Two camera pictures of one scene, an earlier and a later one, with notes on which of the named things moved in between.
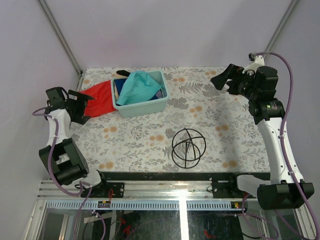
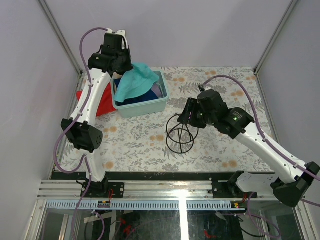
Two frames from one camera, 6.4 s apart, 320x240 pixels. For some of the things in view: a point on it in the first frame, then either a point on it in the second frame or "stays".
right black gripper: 232,72 → 192,105
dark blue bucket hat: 159,94 → 147,96
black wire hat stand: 188,145 → 180,137
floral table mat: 201,128 stays
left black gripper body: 67,98 → 123,61
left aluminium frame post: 59,36 stays
